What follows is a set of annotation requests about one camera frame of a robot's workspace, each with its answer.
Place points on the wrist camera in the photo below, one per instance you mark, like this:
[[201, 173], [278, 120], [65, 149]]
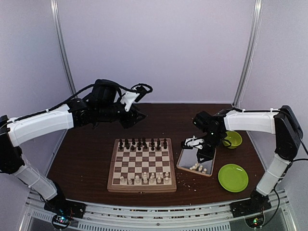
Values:
[[193, 142], [134, 95]]

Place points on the white chess piece four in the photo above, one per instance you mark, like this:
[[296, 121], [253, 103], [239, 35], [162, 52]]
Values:
[[166, 178]]

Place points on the white chess piece one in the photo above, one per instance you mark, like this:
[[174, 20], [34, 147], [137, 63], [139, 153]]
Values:
[[137, 179]]

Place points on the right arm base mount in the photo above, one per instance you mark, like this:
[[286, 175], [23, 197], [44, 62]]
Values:
[[256, 203]]

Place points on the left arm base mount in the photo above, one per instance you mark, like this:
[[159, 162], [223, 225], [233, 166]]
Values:
[[69, 209]]

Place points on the left aluminium corner post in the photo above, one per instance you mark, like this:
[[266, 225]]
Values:
[[60, 38]]

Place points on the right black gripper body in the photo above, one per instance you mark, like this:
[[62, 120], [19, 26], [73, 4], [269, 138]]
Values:
[[211, 149]]

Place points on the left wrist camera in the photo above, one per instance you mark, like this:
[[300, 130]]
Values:
[[134, 95]]

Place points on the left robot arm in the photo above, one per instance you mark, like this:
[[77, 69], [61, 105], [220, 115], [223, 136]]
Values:
[[104, 101]]

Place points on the aluminium corner post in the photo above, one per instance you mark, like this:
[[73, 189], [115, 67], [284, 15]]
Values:
[[251, 46], [60, 38]]

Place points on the white chess piece three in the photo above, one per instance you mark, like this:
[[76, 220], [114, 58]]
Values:
[[152, 178]]

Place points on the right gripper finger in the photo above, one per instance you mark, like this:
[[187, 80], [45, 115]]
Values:
[[207, 160], [200, 160]]

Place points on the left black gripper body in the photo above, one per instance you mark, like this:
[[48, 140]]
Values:
[[130, 119]]

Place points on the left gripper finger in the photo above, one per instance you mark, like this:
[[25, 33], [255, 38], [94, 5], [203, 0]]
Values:
[[138, 115], [132, 122]]

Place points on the aluminium front rail frame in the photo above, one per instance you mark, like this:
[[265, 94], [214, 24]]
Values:
[[206, 217]]

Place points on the white chess piece five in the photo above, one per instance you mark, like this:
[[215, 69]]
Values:
[[145, 177]]

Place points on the green plate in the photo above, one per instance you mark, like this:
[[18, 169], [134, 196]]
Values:
[[233, 178]]

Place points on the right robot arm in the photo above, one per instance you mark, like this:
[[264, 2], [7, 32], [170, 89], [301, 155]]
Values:
[[281, 122]]

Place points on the black chess piece far right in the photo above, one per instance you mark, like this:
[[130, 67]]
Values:
[[165, 143]]

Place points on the wooden chess board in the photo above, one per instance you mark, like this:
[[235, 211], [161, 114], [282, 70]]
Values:
[[149, 156]]

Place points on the metal tray with wood rim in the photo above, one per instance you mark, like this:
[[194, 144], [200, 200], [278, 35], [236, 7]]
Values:
[[188, 157]]

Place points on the right aluminium corner post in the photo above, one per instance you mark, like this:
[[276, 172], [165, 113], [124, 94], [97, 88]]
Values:
[[251, 46]]

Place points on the small green bowl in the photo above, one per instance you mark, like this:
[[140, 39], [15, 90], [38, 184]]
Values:
[[232, 140]]

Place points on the white chess piece seven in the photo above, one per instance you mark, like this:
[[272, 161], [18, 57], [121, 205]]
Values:
[[159, 178]]

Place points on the white pieces pile in tray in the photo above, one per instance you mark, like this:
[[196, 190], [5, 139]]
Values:
[[199, 168]]

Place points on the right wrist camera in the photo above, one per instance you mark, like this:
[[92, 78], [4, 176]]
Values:
[[193, 142]]

